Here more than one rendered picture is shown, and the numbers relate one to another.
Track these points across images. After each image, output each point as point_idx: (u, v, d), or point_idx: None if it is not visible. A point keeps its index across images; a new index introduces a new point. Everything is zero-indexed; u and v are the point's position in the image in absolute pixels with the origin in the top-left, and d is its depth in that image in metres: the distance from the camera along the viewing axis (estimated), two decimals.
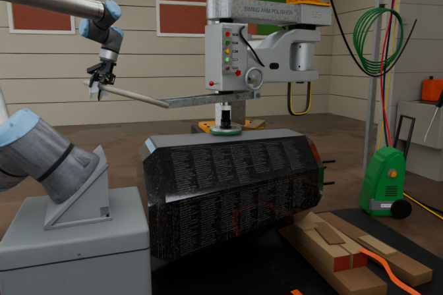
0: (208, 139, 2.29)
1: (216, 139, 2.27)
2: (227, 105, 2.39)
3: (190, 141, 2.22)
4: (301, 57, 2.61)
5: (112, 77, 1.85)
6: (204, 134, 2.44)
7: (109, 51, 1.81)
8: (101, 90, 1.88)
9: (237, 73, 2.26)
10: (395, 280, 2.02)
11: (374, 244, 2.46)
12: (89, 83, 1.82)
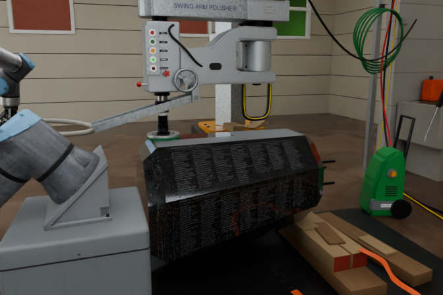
0: (208, 139, 2.29)
1: (216, 139, 2.27)
2: (162, 112, 2.28)
3: (190, 141, 2.22)
4: (247, 57, 2.41)
5: None
6: (204, 134, 2.44)
7: (6, 98, 1.85)
8: None
9: (165, 74, 2.14)
10: (395, 280, 2.02)
11: (374, 244, 2.46)
12: None
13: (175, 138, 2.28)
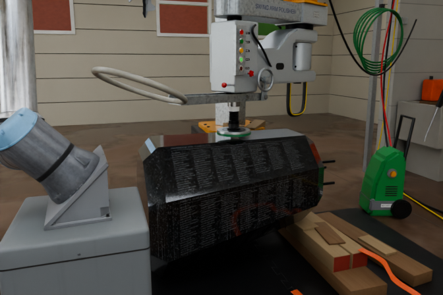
0: (208, 139, 2.29)
1: (216, 139, 2.27)
2: (236, 107, 2.25)
3: (190, 141, 2.22)
4: (297, 57, 2.58)
5: None
6: (204, 134, 2.44)
7: None
8: (146, 5, 1.68)
9: (251, 74, 2.14)
10: (395, 280, 2.02)
11: (374, 244, 2.46)
12: None
13: None
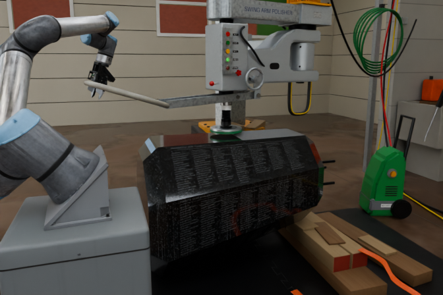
0: (208, 139, 2.29)
1: (216, 139, 2.27)
2: (228, 105, 2.39)
3: (190, 141, 2.22)
4: (301, 57, 2.61)
5: (95, 74, 2.10)
6: (204, 134, 2.44)
7: (97, 53, 2.14)
8: (100, 90, 2.15)
9: (238, 73, 2.26)
10: (395, 280, 2.02)
11: (374, 244, 2.46)
12: None
13: None
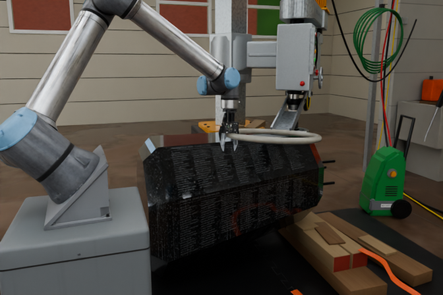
0: (208, 139, 2.29)
1: (216, 139, 2.27)
2: None
3: (190, 141, 2.22)
4: None
5: (235, 125, 1.75)
6: (204, 134, 2.44)
7: (224, 100, 1.74)
8: (234, 139, 1.82)
9: (318, 72, 2.35)
10: (395, 280, 2.02)
11: (374, 244, 2.46)
12: (219, 137, 1.81)
13: (287, 135, 2.39)
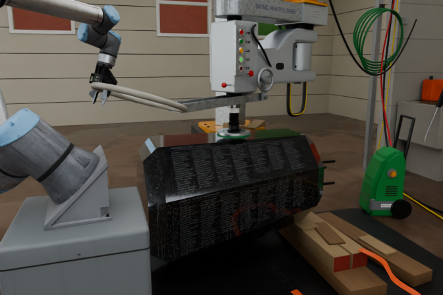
0: (208, 139, 2.29)
1: (216, 139, 2.27)
2: (236, 108, 2.26)
3: (190, 141, 2.22)
4: (297, 57, 2.58)
5: (99, 77, 1.83)
6: (204, 134, 2.44)
7: (99, 53, 1.86)
8: (103, 95, 1.88)
9: (251, 74, 2.14)
10: (395, 280, 2.02)
11: (374, 244, 2.46)
12: None
13: None
